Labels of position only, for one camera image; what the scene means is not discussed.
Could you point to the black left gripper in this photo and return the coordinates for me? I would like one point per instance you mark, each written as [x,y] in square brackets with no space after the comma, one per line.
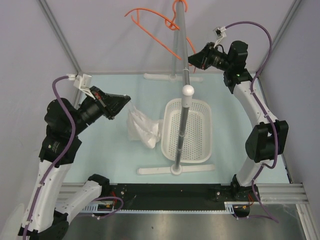
[111,104]

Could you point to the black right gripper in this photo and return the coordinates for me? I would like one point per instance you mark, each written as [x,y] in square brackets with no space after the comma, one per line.
[202,60]

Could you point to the white tank top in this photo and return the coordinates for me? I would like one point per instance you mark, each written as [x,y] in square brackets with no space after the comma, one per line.
[142,128]

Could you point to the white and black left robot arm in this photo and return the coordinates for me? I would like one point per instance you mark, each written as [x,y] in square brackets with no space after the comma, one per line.
[42,219]

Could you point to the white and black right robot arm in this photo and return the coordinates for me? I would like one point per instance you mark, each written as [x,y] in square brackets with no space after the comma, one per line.
[269,134]

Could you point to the grey clothes rack with white feet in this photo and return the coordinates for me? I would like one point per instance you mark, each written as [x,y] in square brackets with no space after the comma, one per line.
[179,72]

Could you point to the white perforated plastic basket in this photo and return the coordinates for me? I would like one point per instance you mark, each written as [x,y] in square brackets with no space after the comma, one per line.
[198,139]

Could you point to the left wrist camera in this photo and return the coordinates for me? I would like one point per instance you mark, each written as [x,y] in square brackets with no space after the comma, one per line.
[81,82]

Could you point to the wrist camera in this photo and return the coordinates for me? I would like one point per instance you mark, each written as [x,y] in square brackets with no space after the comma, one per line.
[81,82]
[220,34]

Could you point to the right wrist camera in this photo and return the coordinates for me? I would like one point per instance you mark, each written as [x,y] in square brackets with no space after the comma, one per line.
[220,34]

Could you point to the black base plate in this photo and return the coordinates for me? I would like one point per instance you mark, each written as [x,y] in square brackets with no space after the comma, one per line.
[179,197]

